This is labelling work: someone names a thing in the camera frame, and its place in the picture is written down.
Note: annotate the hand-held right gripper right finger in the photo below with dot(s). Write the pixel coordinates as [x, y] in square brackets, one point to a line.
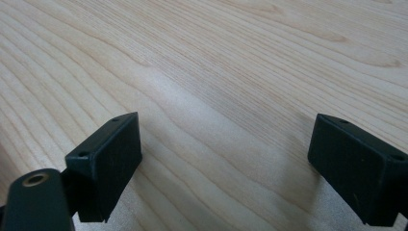
[359, 173]

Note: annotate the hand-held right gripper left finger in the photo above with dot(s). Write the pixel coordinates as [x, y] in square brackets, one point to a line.
[109, 166]

